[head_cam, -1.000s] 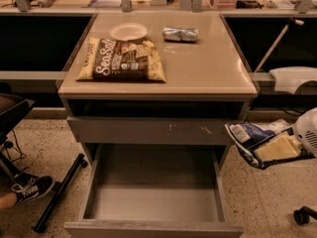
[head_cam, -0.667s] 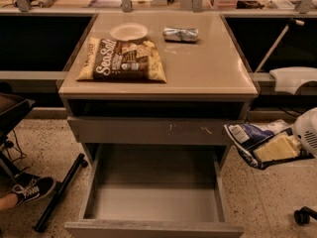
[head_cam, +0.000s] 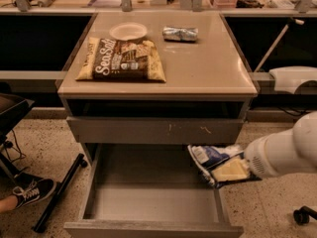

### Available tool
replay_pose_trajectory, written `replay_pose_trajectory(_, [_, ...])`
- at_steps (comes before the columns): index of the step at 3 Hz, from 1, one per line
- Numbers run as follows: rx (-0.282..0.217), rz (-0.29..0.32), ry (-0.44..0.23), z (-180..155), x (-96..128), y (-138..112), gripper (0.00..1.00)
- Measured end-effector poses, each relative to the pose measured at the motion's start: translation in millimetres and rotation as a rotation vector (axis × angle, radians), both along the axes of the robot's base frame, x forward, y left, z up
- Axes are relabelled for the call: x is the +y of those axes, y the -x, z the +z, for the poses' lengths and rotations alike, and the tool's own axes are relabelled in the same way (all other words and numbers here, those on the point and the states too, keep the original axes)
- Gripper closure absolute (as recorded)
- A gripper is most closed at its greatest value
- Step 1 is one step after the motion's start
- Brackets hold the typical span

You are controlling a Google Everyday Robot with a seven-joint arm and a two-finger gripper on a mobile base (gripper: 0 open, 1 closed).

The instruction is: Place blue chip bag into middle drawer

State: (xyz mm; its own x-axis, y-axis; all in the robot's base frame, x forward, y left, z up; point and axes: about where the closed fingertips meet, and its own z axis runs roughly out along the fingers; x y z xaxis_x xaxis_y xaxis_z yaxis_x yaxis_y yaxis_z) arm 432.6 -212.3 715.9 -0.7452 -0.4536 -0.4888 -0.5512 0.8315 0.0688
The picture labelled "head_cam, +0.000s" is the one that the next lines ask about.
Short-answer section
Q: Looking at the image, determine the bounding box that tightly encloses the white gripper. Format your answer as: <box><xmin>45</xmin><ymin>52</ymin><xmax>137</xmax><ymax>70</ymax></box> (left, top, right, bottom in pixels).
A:
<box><xmin>211</xmin><ymin>139</ymin><xmax>274</xmax><ymax>181</ymax></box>

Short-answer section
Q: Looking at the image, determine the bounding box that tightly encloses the blue chip bag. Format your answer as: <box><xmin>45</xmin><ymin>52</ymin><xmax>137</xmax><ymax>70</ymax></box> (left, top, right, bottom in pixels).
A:
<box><xmin>187</xmin><ymin>143</ymin><xmax>262</xmax><ymax>189</ymax></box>

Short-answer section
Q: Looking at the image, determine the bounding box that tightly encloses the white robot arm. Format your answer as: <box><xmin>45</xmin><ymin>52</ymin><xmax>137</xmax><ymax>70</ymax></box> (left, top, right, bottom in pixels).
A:
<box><xmin>211</xmin><ymin>112</ymin><xmax>317</xmax><ymax>182</ymax></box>

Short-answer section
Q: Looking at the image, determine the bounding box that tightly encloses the open bottom drawer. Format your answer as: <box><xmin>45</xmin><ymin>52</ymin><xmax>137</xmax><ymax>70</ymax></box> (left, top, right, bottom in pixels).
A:
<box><xmin>64</xmin><ymin>144</ymin><xmax>244</xmax><ymax>238</ymax></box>

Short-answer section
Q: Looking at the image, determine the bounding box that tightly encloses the grey drawer cabinet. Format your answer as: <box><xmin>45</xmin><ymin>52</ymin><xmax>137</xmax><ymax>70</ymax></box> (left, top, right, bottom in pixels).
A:
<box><xmin>58</xmin><ymin>10</ymin><xmax>258</xmax><ymax>160</ymax></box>

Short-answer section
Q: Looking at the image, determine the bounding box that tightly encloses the silver foil snack bag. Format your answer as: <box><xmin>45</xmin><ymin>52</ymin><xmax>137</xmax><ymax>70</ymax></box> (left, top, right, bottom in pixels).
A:
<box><xmin>162</xmin><ymin>27</ymin><xmax>198</xmax><ymax>42</ymax></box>

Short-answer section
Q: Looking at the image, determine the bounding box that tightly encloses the closed middle drawer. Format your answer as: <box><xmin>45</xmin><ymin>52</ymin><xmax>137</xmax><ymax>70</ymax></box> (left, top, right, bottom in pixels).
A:
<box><xmin>67</xmin><ymin>116</ymin><xmax>244</xmax><ymax>145</ymax></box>

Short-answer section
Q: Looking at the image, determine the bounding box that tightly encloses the brown sea salt snack bag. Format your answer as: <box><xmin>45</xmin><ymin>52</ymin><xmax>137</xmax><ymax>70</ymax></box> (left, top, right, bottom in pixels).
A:
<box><xmin>77</xmin><ymin>38</ymin><xmax>165</xmax><ymax>82</ymax></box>

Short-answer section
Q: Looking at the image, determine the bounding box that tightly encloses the black caster wheel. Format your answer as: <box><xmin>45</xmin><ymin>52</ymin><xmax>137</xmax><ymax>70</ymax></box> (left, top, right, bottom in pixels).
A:
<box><xmin>293</xmin><ymin>206</ymin><xmax>317</xmax><ymax>225</ymax></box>

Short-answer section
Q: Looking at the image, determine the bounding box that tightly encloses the white curved robot part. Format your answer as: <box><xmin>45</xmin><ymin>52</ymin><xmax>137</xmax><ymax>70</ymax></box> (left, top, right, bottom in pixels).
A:
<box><xmin>268</xmin><ymin>66</ymin><xmax>317</xmax><ymax>94</ymax></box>

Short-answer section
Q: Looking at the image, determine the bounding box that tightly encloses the white stick tool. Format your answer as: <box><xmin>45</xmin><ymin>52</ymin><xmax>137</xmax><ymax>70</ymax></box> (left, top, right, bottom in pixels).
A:
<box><xmin>254</xmin><ymin>18</ymin><xmax>305</xmax><ymax>72</ymax></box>

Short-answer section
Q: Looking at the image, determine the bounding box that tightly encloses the black chair base leg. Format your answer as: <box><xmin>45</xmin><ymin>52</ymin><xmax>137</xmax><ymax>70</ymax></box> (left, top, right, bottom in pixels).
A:
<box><xmin>32</xmin><ymin>153</ymin><xmax>87</xmax><ymax>233</ymax></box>

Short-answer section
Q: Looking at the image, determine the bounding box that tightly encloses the white paper plate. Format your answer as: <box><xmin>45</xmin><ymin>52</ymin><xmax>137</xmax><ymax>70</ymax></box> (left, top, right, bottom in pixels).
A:
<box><xmin>109</xmin><ymin>22</ymin><xmax>148</xmax><ymax>41</ymax></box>

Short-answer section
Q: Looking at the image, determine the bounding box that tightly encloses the black sneaker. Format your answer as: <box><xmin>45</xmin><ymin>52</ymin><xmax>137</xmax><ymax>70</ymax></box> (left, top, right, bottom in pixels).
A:
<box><xmin>12</xmin><ymin>178</ymin><xmax>56</xmax><ymax>208</ymax></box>

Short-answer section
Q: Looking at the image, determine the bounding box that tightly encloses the black chair seat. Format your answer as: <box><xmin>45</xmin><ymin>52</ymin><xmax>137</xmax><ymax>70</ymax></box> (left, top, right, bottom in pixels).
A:
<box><xmin>0</xmin><ymin>93</ymin><xmax>35</xmax><ymax>144</ymax></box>

